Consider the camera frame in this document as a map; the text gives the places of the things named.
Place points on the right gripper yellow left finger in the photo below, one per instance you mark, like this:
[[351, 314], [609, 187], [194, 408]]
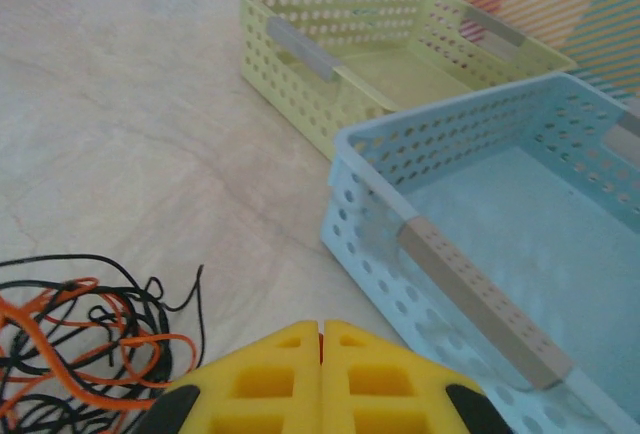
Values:
[[250, 404]]

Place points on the blue perforated plastic basket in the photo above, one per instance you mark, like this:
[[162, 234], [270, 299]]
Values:
[[500, 234]]

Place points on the green perforated plastic basket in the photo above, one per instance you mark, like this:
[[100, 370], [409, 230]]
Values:
[[390, 74]]

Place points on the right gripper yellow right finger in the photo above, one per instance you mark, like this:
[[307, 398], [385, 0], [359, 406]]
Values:
[[390, 404]]

